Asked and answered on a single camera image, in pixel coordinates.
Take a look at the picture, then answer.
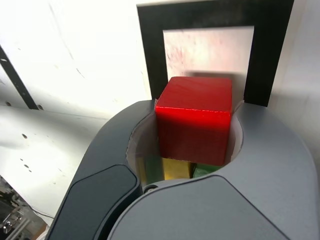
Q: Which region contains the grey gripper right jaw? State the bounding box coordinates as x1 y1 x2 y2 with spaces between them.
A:
107 101 320 240

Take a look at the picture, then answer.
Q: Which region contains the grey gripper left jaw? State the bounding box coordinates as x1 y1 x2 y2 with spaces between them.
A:
46 99 161 240

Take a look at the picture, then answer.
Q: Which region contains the green cube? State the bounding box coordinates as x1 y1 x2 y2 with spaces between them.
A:
191 162 224 180

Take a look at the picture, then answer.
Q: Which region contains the yellow cube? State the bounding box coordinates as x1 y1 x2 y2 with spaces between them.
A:
161 157 193 181

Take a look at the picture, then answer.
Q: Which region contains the red cube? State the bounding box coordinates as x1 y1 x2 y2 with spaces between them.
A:
154 76 233 167

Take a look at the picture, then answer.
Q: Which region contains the black tape square outline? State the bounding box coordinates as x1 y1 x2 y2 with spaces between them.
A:
136 0 295 108

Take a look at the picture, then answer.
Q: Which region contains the black tape strip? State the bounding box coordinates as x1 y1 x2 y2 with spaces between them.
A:
0 44 41 111

